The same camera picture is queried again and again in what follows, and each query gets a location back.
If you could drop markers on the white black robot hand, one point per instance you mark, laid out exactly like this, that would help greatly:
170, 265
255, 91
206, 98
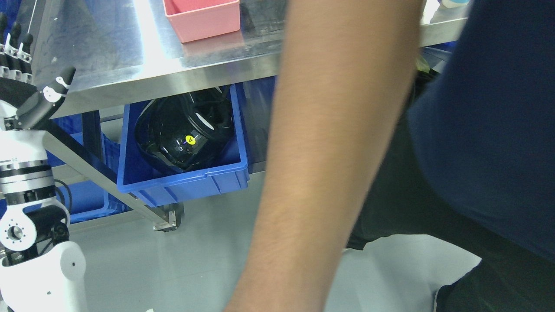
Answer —
26, 108

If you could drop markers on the pink plastic storage box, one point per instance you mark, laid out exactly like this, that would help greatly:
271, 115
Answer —
193, 20

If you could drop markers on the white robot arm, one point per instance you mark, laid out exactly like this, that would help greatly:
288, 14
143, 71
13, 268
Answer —
43, 271

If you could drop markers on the person's bare forearm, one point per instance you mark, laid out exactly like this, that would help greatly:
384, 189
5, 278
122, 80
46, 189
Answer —
345, 71

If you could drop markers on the stainless steel table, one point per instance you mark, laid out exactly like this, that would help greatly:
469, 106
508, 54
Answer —
126, 51

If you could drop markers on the blue bin under table left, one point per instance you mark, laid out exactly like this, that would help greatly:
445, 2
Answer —
86, 199

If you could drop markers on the blue bin with helmet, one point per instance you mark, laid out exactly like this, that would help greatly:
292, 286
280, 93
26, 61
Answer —
228, 174

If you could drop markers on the black helmet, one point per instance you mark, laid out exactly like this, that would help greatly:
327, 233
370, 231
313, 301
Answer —
185, 132

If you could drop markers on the person's dark clothed body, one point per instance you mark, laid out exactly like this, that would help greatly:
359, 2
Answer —
472, 162

